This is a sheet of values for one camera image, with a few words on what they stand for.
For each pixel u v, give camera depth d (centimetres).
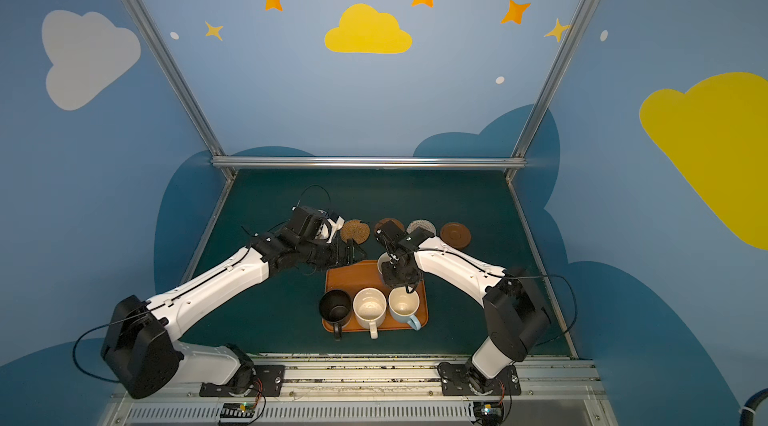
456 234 101
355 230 104
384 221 104
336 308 85
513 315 44
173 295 45
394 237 69
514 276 46
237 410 73
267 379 75
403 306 86
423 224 105
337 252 69
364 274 93
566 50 85
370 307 86
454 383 74
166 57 86
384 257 88
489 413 73
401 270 71
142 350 40
